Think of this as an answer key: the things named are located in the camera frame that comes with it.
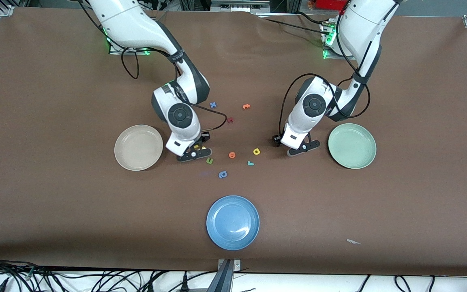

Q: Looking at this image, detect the blue plate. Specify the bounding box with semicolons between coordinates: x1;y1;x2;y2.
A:
206;195;260;251

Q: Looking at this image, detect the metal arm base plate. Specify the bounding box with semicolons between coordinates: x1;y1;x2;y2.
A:
322;22;358;60
109;39;153;55

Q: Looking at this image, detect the black base cable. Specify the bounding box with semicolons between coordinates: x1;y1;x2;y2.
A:
296;11;333;26
258;16;326;34

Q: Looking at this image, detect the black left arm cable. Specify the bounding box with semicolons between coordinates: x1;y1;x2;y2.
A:
276;0;398;142

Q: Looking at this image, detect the metal table edge bracket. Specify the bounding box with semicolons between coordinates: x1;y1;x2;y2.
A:
205;259;241;292

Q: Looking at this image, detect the red box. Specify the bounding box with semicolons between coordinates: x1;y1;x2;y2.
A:
315;0;349;11

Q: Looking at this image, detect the grey metal device box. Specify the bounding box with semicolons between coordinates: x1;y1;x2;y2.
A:
210;0;270;13

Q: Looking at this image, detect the black floor cable tangle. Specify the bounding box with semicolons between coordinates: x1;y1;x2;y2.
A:
0;253;218;292

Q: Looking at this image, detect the pale green plate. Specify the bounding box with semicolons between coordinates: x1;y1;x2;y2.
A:
328;123;377;170

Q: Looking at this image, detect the brown table cover sheet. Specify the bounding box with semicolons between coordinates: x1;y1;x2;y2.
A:
0;6;467;277

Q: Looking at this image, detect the beige brown plate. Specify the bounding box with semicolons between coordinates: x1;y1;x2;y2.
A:
114;124;164;172

